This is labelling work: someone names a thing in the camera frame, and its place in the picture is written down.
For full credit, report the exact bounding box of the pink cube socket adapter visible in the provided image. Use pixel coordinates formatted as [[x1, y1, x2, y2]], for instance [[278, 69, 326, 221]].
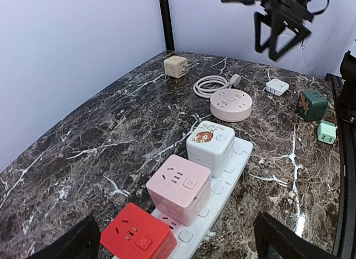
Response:
[[146, 155, 211, 226]]

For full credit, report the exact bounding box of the white power strip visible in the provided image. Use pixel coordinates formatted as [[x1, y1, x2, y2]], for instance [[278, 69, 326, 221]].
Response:
[[151, 137, 253, 258]]

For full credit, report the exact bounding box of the black right corner post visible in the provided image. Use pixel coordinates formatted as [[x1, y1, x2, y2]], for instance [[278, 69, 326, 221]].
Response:
[[159, 0, 175, 51]]

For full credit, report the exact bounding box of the white cube tiger adapter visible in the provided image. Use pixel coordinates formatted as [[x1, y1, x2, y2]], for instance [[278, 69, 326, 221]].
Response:
[[186, 120, 235, 178]]

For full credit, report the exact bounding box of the dark green cube adapter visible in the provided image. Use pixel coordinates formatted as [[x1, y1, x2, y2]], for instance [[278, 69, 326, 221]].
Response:
[[296, 90, 328, 121]]

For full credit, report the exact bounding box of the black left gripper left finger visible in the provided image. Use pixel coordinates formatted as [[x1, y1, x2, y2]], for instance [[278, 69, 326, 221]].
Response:
[[28, 215, 100, 259]]

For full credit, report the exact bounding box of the black front frame rail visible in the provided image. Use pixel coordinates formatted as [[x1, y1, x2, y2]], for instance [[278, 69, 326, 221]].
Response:
[[325, 50, 356, 259]]

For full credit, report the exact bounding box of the pink round socket hub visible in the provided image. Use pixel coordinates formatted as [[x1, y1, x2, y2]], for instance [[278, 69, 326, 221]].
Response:
[[210, 89, 253, 123]]

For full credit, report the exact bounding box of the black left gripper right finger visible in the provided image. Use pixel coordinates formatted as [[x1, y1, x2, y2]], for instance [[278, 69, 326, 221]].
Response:
[[254, 212, 334, 258]]

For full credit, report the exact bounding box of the red cube socket adapter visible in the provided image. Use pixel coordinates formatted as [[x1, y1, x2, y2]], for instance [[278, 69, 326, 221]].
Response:
[[100, 203, 177, 259]]

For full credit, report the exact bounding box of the mint green usb charger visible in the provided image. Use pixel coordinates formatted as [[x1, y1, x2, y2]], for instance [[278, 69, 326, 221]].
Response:
[[317, 120, 337, 145]]

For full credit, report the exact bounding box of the small white flat adapter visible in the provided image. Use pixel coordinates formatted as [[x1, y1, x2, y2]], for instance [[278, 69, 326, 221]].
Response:
[[265, 79, 289, 96]]

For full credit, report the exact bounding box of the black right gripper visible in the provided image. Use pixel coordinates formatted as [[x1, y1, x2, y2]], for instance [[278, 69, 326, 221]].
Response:
[[254, 0, 314, 61]]

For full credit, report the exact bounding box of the beige cube adapter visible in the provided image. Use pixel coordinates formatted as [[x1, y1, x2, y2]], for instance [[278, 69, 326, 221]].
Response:
[[164, 55, 189, 79]]

